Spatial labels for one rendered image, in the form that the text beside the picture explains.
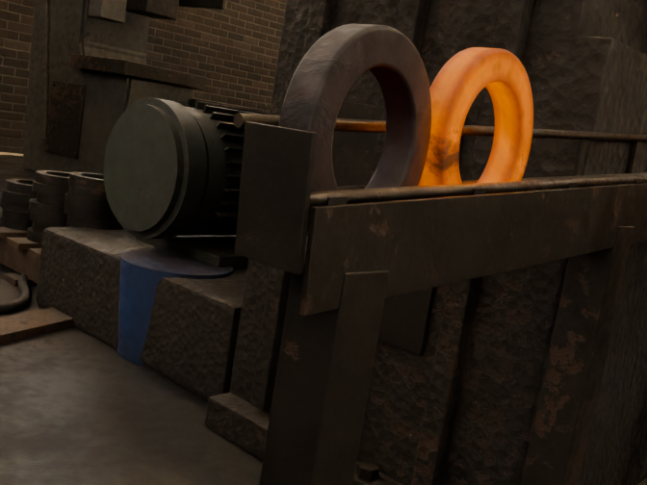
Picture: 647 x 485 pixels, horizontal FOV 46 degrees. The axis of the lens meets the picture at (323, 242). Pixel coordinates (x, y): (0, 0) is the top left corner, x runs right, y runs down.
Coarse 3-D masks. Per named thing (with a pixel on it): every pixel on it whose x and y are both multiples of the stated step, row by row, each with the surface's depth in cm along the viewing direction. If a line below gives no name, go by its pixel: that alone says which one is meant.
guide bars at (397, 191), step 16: (608, 176) 98; (624, 176) 101; (640, 176) 105; (320, 192) 58; (336, 192) 59; (352, 192) 61; (368, 192) 62; (384, 192) 64; (400, 192) 65; (416, 192) 67; (432, 192) 69; (448, 192) 70; (464, 192) 73; (480, 192) 75; (496, 192) 77
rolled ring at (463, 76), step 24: (480, 48) 76; (456, 72) 72; (480, 72) 73; (504, 72) 77; (432, 96) 72; (456, 96) 71; (504, 96) 81; (528, 96) 82; (432, 120) 72; (456, 120) 72; (504, 120) 83; (528, 120) 83; (432, 144) 72; (456, 144) 73; (504, 144) 84; (528, 144) 84; (432, 168) 72; (456, 168) 74; (504, 168) 83
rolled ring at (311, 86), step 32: (352, 32) 60; (384, 32) 62; (320, 64) 58; (352, 64) 59; (384, 64) 63; (416, 64) 67; (288, 96) 58; (320, 96) 57; (384, 96) 69; (416, 96) 68; (320, 128) 58; (416, 128) 69; (320, 160) 59; (384, 160) 71; (416, 160) 70
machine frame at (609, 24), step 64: (320, 0) 146; (384, 0) 139; (448, 0) 130; (512, 0) 119; (576, 0) 115; (640, 0) 129; (576, 64) 115; (640, 64) 121; (576, 128) 115; (640, 128) 127; (640, 256) 140; (256, 320) 163; (384, 320) 138; (448, 320) 127; (512, 320) 122; (640, 320) 148; (256, 384) 158; (384, 384) 140; (448, 384) 127; (512, 384) 123; (640, 384) 157; (256, 448) 154; (384, 448) 140; (448, 448) 131; (512, 448) 123; (640, 448) 167
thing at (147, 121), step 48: (144, 144) 202; (192, 144) 194; (240, 144) 209; (144, 192) 202; (192, 192) 195; (48, 240) 227; (96, 240) 222; (144, 240) 229; (192, 240) 224; (48, 288) 227; (96, 288) 210; (192, 288) 184; (240, 288) 190; (96, 336) 211; (192, 336) 182; (192, 384) 182
